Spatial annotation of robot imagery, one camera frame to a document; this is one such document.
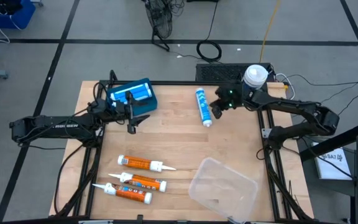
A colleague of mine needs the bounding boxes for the long black floor cable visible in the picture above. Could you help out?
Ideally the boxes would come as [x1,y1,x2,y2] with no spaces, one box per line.
[286,73,358,88]

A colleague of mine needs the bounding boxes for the black stand beam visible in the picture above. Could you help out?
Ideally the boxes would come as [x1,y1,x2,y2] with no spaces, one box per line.
[300,120,358,162]

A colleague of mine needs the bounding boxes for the black aluminium table frame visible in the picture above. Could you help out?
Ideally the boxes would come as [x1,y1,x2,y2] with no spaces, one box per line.
[54,70,315,224]

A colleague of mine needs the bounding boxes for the white Lysol wipes canister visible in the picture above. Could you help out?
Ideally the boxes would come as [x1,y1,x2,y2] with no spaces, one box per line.
[242,64,269,90]

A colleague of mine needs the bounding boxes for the clear plastic container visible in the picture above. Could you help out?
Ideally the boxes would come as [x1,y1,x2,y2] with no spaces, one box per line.
[188,157,259,223]

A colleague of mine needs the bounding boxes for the coiled black cable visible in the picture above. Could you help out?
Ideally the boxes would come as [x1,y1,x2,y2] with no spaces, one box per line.
[196,0,223,63]

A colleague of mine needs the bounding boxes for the white printed paper booklet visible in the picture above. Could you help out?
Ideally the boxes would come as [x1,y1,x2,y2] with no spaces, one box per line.
[311,142,353,180]

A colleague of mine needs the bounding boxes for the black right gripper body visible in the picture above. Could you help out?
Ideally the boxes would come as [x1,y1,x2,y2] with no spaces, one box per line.
[218,81,247,110]

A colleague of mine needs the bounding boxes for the black wire fan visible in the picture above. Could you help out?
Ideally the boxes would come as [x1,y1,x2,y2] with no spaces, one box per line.
[143,0,175,52]

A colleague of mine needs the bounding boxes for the yellow cable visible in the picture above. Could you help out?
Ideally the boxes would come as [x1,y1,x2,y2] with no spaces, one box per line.
[259,0,282,63]

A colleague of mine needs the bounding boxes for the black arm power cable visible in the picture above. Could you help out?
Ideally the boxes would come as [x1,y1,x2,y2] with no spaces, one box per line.
[53,143,85,215]

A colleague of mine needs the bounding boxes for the blue battery pack box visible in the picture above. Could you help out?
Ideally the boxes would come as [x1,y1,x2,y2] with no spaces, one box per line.
[106,77,158,118]

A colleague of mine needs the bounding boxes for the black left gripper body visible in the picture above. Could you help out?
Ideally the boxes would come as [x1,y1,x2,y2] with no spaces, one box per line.
[104,98,130,124]

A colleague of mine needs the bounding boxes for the blue storage bin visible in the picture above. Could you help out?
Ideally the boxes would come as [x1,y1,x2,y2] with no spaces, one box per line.
[0,0,36,29]

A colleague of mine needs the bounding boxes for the blue white sealant tube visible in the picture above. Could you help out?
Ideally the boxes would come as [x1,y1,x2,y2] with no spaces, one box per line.
[110,82,152,100]
[195,87,213,128]
[112,88,154,106]

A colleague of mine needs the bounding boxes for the looped white cable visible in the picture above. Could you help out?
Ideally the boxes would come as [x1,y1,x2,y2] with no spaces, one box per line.
[275,73,296,102]

